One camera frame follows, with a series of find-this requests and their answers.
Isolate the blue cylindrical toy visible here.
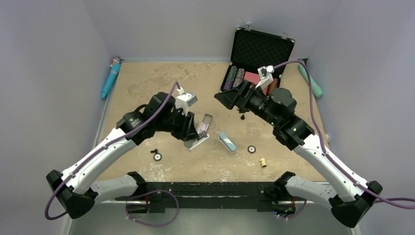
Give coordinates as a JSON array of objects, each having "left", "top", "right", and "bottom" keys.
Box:
[{"left": 100, "top": 56, "right": 122, "bottom": 99}]

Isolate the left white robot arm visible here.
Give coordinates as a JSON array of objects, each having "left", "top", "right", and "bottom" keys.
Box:
[{"left": 46, "top": 92, "right": 208, "bottom": 219}]

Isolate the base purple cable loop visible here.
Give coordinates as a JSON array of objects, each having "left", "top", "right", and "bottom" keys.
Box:
[{"left": 124, "top": 189, "right": 180, "bottom": 228}]

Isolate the green cylindrical toy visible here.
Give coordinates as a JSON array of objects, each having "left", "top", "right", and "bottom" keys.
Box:
[{"left": 298, "top": 64, "right": 324, "bottom": 98}]

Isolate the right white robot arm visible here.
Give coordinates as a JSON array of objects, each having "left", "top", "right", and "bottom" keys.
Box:
[{"left": 214, "top": 82, "right": 383, "bottom": 228}]

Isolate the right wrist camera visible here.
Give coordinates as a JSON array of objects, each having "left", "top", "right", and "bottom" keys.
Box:
[{"left": 255, "top": 65, "right": 274, "bottom": 89}]

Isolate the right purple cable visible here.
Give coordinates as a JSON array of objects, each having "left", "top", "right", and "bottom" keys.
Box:
[{"left": 272, "top": 60, "right": 415, "bottom": 210}]

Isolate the cream chess piece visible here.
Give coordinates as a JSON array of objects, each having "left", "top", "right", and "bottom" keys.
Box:
[{"left": 259, "top": 158, "right": 267, "bottom": 168}]

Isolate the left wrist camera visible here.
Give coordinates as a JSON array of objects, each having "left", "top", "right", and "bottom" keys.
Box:
[{"left": 175, "top": 88, "right": 198, "bottom": 116}]

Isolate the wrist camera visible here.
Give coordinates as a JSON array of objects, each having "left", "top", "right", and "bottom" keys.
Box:
[
  {"left": 175, "top": 88, "right": 198, "bottom": 116},
  {"left": 255, "top": 65, "right": 274, "bottom": 89}
]

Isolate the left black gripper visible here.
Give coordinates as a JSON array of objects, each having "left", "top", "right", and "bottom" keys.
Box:
[{"left": 155, "top": 107, "right": 199, "bottom": 141}]

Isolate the black white poker chip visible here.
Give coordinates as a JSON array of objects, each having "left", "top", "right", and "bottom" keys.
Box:
[{"left": 153, "top": 153, "right": 162, "bottom": 162}]

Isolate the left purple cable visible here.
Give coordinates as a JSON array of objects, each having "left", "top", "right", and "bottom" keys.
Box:
[{"left": 45, "top": 81, "right": 185, "bottom": 221}]

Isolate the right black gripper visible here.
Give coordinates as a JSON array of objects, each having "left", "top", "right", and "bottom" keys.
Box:
[{"left": 214, "top": 79, "right": 280, "bottom": 127}]

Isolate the black poker chip case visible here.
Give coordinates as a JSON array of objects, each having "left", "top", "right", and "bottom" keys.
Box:
[{"left": 219, "top": 27, "right": 296, "bottom": 92}]

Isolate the red staple box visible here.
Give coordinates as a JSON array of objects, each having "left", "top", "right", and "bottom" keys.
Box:
[{"left": 197, "top": 114, "right": 213, "bottom": 134}]

